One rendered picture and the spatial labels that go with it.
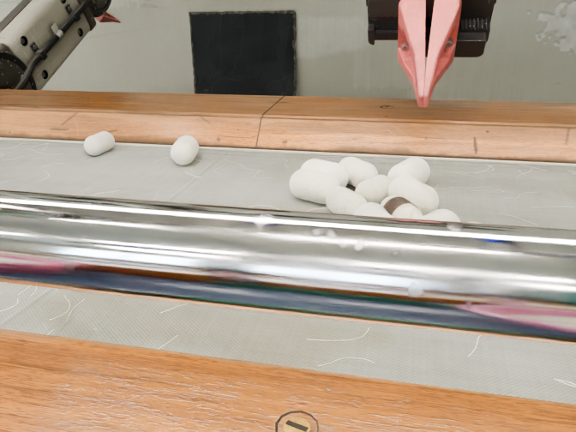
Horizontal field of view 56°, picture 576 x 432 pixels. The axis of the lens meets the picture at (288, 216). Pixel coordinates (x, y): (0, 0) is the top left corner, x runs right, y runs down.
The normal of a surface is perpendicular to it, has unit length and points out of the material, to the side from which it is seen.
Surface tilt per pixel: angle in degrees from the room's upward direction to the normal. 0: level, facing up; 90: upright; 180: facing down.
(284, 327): 0
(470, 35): 41
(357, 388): 0
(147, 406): 0
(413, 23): 62
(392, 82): 90
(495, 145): 45
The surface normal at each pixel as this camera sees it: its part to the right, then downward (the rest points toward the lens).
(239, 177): -0.02, -0.91
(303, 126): -0.18, -0.36
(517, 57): -0.15, 0.40
